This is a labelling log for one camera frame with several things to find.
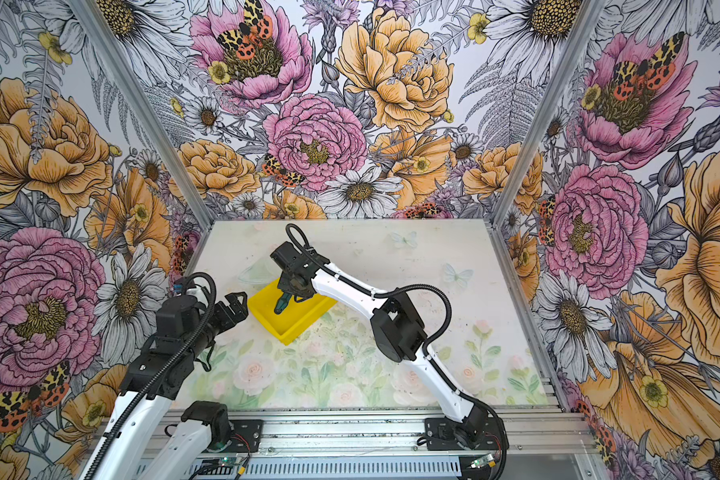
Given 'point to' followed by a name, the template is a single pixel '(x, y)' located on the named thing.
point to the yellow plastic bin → (294, 318)
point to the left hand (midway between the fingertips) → (232, 312)
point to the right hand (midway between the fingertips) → (290, 293)
